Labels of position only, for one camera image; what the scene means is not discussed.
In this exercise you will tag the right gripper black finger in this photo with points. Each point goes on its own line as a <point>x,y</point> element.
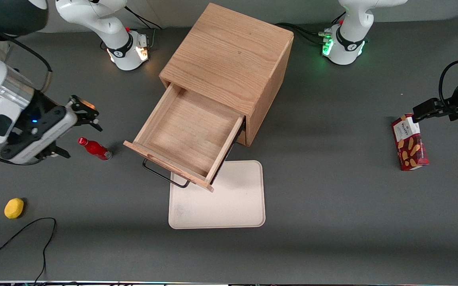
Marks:
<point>86,113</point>
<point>59,153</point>

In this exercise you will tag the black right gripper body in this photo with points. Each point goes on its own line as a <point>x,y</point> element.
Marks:
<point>43,106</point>

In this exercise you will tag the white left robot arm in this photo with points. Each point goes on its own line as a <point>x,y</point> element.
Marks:
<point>348,39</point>

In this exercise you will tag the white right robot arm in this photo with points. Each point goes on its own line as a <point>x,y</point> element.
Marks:
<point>105,20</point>

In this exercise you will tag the oak wooden drawer cabinet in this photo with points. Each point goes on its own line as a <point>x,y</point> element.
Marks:
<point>229,51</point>

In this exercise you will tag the red plastic bottle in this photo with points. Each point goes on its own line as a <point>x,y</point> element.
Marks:
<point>95,149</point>

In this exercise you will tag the red cookie box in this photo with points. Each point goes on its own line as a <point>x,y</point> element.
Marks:
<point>410,147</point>

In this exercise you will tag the yellow lemon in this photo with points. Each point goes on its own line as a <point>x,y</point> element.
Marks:
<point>14,208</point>

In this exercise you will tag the cream plastic tray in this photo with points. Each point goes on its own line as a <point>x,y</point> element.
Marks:
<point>233,202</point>

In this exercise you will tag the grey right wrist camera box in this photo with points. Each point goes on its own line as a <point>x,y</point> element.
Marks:
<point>50,133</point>

